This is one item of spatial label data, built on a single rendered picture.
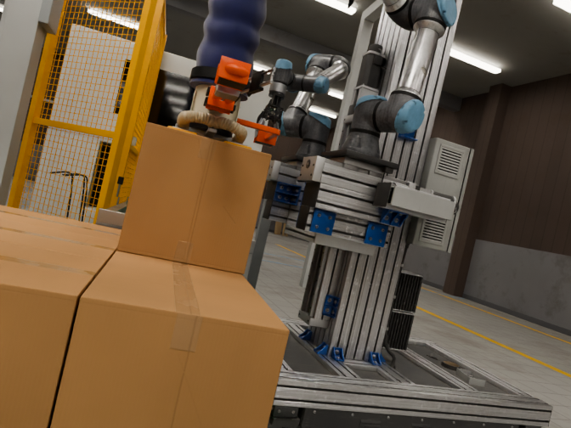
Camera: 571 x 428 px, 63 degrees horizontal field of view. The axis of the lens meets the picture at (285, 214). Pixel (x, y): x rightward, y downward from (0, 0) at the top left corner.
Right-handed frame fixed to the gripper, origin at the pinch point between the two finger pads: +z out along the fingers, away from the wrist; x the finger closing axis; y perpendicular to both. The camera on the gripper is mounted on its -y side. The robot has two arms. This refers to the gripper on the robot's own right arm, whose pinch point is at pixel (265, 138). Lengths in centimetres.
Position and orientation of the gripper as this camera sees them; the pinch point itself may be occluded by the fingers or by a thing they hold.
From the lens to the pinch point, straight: 210.5
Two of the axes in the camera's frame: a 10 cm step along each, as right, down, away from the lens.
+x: 9.4, 2.3, 2.5
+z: -2.4, 9.7, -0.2
